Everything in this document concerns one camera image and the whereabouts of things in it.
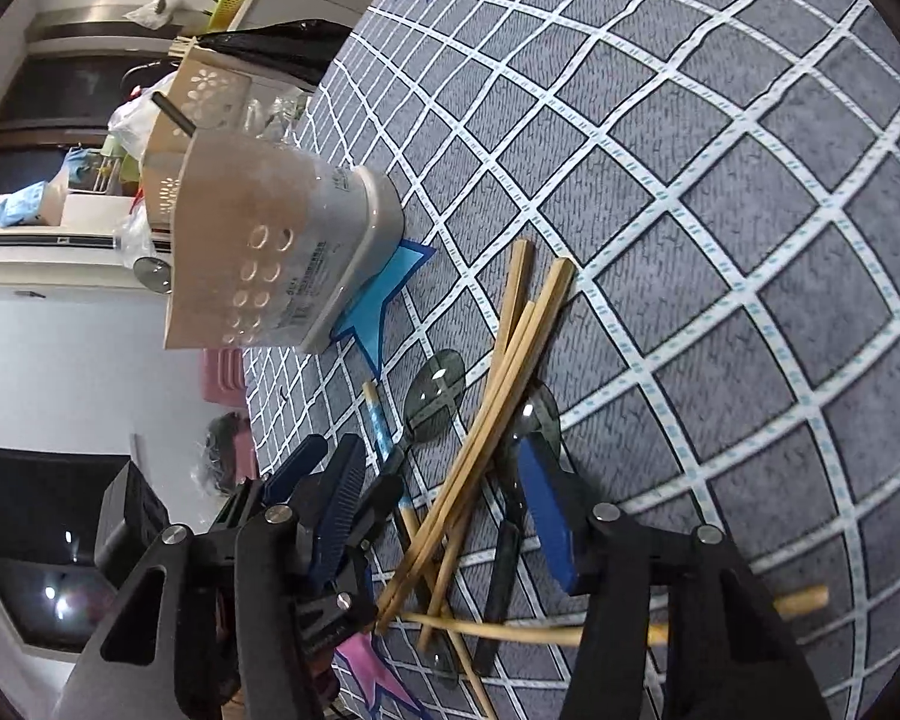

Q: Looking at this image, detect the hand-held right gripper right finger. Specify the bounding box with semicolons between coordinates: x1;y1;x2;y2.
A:
516;435;833;720

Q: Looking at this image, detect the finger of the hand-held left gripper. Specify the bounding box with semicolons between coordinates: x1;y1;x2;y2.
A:
259;433;329;509
292;540;382;665

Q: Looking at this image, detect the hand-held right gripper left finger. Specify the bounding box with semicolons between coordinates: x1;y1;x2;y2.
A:
52;433;367;720

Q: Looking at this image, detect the dark translucent black-handled spoon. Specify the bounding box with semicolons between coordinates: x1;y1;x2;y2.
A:
472;382;563;680
347;349;467;552

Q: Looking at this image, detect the blue patterned wooden chopstick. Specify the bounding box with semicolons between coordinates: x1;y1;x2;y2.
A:
361;381;500;720

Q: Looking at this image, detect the beige plastic utensil holder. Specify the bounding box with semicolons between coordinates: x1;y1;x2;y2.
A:
141;52;406;355

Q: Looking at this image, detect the pale bamboo chopstick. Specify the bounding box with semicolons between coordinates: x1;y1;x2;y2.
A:
399;586;831;650

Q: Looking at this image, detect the pink star marker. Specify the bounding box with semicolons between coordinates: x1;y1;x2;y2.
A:
335;630;425;720

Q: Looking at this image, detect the black television screen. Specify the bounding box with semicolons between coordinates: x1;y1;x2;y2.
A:
0;444;132;653

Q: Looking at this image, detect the pink plastic stool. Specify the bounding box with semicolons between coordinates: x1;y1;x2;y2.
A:
204;349;260;481

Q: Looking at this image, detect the blue star marker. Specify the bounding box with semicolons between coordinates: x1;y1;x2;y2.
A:
330;240;437;383

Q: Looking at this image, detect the metal spoon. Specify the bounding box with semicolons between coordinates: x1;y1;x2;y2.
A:
133;256;175;293

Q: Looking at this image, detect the grey checked tablecloth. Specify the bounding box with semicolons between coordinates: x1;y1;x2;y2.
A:
240;0;900;720

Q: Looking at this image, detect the blue cloth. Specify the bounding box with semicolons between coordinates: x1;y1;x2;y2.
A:
0;180;53;230

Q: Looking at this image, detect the clear glass cup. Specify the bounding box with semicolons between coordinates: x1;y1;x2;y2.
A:
238;94;305;147

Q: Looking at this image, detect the white plastic bag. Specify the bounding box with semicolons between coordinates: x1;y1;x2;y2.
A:
109;75;177;166

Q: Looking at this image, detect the black plastic bag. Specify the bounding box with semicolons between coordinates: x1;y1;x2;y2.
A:
195;19;357;91

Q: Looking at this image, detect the green plastic basket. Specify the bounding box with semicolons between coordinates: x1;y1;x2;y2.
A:
206;0;260;31

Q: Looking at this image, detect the black utensil handle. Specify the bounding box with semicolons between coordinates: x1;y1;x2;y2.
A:
150;90;196;137

